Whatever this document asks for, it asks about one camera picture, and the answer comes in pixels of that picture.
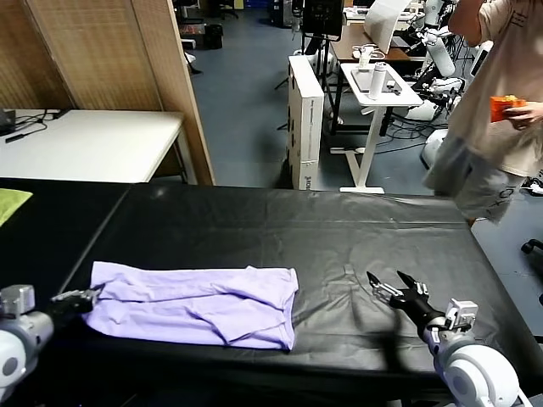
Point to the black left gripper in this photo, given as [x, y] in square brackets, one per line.
[70, 304]

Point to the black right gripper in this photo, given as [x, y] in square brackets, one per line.
[418, 309]

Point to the purple t-shirt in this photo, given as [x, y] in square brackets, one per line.
[191, 305]

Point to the orange box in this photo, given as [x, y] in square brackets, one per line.
[500, 108]

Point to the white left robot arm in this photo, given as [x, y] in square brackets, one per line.
[17, 352]

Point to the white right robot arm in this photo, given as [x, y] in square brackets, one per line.
[475, 373]

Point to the white humanoid robot raised arm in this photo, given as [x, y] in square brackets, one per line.
[441, 59]

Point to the bystander hand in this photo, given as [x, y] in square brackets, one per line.
[528, 115]

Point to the glossy black table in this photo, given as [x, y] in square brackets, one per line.
[51, 246]

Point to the yellow-green cloth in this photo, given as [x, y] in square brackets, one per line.
[10, 203]

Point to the black chair wheel base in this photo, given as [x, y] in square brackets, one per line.
[535, 250]

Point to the white humanoid robot black shoulders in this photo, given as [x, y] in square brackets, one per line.
[432, 148]

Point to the white table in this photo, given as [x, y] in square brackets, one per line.
[93, 144]

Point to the black bar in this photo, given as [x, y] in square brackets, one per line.
[17, 138]

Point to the tall white cardboard box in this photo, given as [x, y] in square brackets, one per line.
[307, 127]

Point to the white standing side desk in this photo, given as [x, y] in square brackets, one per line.
[399, 99]

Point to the white drink bottle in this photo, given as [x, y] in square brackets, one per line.
[375, 82]

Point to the grey tablet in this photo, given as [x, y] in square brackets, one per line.
[359, 80]

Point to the small white desk device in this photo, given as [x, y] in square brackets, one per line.
[362, 59]

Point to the person in beige shirt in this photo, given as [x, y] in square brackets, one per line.
[500, 76]

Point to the wooden partition screen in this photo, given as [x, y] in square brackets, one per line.
[106, 51]

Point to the brown desk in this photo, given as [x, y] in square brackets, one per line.
[345, 46]

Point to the small white floor object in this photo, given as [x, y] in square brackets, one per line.
[190, 61]

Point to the white curved panel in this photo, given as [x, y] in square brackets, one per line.
[379, 25]

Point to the black screen on tripod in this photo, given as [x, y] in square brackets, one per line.
[320, 19]

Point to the black trash bin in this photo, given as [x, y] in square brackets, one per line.
[213, 36]

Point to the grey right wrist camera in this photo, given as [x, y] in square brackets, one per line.
[462, 311]

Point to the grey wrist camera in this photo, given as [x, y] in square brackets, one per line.
[19, 299]
[462, 311]

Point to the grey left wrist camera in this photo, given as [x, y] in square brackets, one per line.
[19, 299]

